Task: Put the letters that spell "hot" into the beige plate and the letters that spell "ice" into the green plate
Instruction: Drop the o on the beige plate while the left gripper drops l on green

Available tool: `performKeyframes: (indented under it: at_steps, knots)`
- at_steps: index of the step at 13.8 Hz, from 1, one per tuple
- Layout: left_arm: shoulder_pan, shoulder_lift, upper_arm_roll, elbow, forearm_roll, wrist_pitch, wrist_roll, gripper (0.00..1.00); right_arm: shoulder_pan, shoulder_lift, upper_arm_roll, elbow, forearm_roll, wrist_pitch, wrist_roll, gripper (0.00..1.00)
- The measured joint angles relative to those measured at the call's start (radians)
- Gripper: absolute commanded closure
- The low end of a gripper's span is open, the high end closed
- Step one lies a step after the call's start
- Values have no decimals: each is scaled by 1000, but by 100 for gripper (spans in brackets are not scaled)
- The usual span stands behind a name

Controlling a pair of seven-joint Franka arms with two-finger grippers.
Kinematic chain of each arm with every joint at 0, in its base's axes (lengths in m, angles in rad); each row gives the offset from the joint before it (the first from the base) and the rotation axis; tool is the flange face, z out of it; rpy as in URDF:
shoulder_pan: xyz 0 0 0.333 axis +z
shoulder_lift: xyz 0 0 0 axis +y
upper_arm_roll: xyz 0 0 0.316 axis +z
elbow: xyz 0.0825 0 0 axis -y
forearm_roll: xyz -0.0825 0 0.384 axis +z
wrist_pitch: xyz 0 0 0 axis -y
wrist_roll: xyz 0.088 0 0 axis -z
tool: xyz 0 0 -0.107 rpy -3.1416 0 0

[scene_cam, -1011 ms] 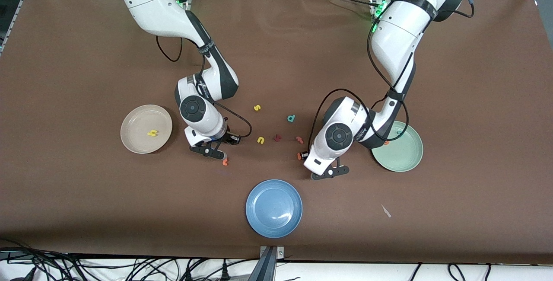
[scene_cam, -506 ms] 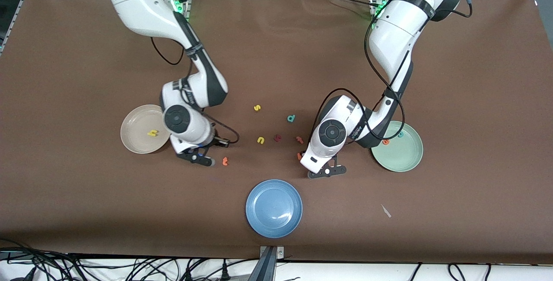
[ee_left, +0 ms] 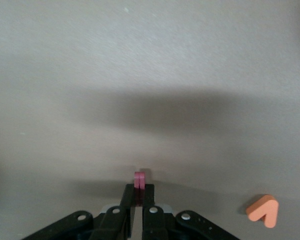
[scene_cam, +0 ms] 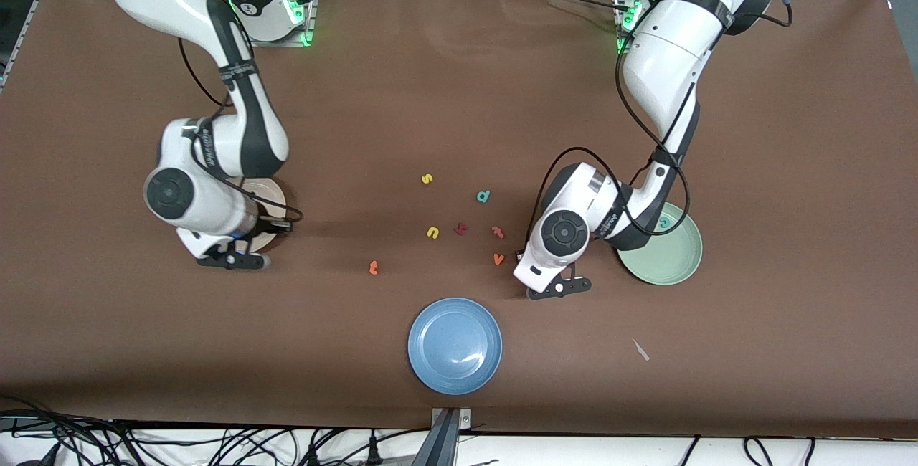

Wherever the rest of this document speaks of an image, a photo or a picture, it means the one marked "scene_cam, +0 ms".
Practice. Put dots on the teal foam letter c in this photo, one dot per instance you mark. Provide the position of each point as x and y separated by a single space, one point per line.
667 219

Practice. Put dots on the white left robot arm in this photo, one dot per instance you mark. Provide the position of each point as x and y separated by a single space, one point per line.
667 50

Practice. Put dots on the beige round plate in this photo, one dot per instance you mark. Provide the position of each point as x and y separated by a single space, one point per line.
272 193

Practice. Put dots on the maroon foam letter y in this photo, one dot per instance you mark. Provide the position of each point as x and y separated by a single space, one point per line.
461 229

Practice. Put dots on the blue round plate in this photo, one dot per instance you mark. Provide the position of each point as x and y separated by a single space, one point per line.
455 346

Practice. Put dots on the white tape scrap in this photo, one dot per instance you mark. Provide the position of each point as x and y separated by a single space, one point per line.
640 350

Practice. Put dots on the pale green round plate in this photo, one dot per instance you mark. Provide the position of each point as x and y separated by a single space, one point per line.
667 258

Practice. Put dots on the brown table cover sheet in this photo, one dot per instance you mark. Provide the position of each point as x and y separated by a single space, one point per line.
459 93

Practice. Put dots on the black power plug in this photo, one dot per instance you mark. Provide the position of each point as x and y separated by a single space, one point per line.
374 453
313 456

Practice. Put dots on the metal front camera mount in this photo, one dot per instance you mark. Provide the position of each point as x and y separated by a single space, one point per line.
445 444

